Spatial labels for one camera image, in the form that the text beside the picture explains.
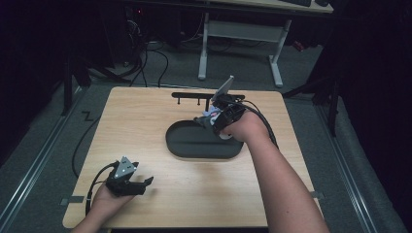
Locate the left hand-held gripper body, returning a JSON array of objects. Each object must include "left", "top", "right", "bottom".
[{"left": 104, "top": 155, "right": 148, "bottom": 198}]

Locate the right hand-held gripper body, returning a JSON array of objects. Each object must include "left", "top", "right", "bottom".
[{"left": 209, "top": 75, "right": 248, "bottom": 136}]

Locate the black and white plush keychain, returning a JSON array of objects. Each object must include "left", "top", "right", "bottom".
[{"left": 201, "top": 104, "right": 233, "bottom": 141}]

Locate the black hook rack with tray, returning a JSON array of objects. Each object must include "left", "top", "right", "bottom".
[{"left": 164, "top": 91, "right": 246, "bottom": 160}]

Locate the person's right hand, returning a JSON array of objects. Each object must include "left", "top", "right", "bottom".
[{"left": 221, "top": 110, "right": 272, "bottom": 146}]

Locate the person's left hand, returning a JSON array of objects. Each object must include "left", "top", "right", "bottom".
[{"left": 91, "top": 183, "right": 136, "bottom": 221}]

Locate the black metal stand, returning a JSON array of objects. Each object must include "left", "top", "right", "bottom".
[
  {"left": 60, "top": 48, "right": 93, "bottom": 117},
  {"left": 281, "top": 72, "right": 343, "bottom": 138}
]

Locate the dark computer tower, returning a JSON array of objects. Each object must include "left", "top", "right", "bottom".
[{"left": 108, "top": 6, "right": 145, "bottom": 66}]

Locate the black keyboard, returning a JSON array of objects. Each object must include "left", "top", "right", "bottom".
[{"left": 279, "top": 0, "right": 313, "bottom": 8}]

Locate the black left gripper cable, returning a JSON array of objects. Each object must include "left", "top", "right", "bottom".
[{"left": 84, "top": 160, "right": 120, "bottom": 217}]

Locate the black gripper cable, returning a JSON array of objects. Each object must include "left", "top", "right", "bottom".
[
  {"left": 232, "top": 98, "right": 280, "bottom": 150},
  {"left": 84, "top": 160, "right": 120, "bottom": 217}
]

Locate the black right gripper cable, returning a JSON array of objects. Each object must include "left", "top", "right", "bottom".
[{"left": 232, "top": 98, "right": 280, "bottom": 150}]

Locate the black floor cable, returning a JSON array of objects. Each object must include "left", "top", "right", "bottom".
[{"left": 71, "top": 115, "right": 102, "bottom": 180}]

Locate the bundle of black floor cables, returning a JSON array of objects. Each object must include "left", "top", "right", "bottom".
[{"left": 86, "top": 38, "right": 171, "bottom": 89}]

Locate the metal floor rail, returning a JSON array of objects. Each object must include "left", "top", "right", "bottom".
[
  {"left": 314, "top": 102, "right": 379, "bottom": 233},
  {"left": 0, "top": 84, "right": 86, "bottom": 229}
]

